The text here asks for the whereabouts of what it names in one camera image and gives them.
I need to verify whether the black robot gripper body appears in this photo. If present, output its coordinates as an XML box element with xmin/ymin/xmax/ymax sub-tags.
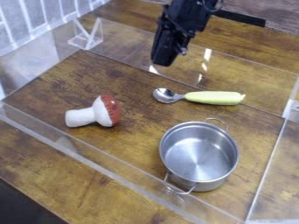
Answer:
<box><xmin>157</xmin><ymin>0</ymin><xmax>219</xmax><ymax>39</ymax></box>

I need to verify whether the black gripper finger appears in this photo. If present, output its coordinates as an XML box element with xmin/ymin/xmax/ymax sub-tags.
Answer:
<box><xmin>151</xmin><ymin>20</ymin><xmax>174</xmax><ymax>67</ymax></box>
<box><xmin>173</xmin><ymin>30</ymin><xmax>191</xmax><ymax>63</ymax></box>

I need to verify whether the green handled metal spoon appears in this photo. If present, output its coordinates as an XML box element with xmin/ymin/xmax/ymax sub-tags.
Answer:
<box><xmin>154</xmin><ymin>88</ymin><xmax>246</xmax><ymax>106</ymax></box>

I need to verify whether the black strip on table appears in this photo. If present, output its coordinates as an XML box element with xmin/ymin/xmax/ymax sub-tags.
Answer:
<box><xmin>215</xmin><ymin>10</ymin><xmax>267</xmax><ymax>27</ymax></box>

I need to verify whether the red and white toy mushroom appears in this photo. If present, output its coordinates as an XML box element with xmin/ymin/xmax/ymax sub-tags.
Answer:
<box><xmin>66</xmin><ymin>94</ymin><xmax>122</xmax><ymax>128</ymax></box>

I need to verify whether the small stainless steel pot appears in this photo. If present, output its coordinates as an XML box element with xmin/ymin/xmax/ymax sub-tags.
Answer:
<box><xmin>159</xmin><ymin>118</ymin><xmax>239</xmax><ymax>195</ymax></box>

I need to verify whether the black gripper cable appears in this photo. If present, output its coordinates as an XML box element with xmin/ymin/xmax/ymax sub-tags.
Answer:
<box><xmin>201</xmin><ymin>0</ymin><xmax>227</xmax><ymax>14</ymax></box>

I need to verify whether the clear acrylic triangular bracket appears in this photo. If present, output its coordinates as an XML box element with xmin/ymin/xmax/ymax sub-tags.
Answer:
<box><xmin>69</xmin><ymin>18</ymin><xmax>105</xmax><ymax>50</ymax></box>

